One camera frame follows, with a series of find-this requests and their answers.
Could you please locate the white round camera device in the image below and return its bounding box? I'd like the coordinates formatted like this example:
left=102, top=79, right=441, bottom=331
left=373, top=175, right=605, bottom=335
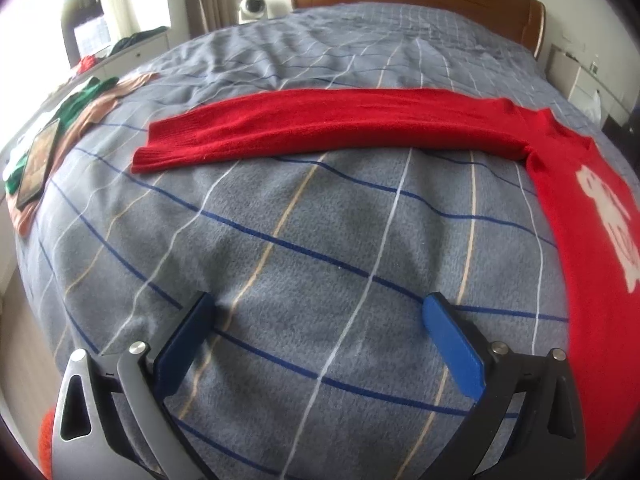
left=237, top=0, right=268, bottom=25

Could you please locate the grey plaid bedspread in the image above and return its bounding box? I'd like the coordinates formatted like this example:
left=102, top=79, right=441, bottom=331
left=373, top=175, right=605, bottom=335
left=10, top=2, right=640, bottom=480

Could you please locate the black tablet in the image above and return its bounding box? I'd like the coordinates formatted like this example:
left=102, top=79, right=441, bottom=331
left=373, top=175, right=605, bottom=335
left=15, top=118, right=62, bottom=210

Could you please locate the green cloth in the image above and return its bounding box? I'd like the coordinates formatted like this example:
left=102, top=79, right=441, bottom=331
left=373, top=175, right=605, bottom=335
left=4, top=76, right=117, bottom=195

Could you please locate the white cabinet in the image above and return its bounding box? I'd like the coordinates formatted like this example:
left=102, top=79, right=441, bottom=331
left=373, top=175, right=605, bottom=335
left=0, top=27, right=171, bottom=171

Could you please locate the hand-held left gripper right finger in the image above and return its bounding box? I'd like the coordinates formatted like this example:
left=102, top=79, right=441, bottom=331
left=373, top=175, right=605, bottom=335
left=422, top=292, right=586, bottom=480

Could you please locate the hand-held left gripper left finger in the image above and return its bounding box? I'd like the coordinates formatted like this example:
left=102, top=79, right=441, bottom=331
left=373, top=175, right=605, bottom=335
left=50, top=291, right=217, bottom=480

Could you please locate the dark green garment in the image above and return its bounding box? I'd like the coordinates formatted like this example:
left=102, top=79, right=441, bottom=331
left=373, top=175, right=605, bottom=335
left=109, top=26, right=170, bottom=56

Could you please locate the orange fuzzy cloth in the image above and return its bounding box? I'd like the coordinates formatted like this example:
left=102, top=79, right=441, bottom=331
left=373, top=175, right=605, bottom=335
left=37, top=405, right=58, bottom=480

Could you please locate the red knit sweater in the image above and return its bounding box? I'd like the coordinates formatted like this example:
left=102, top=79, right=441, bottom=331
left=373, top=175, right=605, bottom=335
left=131, top=87, right=640, bottom=476

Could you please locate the white plastic bag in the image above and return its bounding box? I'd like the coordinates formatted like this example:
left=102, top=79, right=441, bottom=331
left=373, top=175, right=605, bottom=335
left=582, top=87, right=603, bottom=121

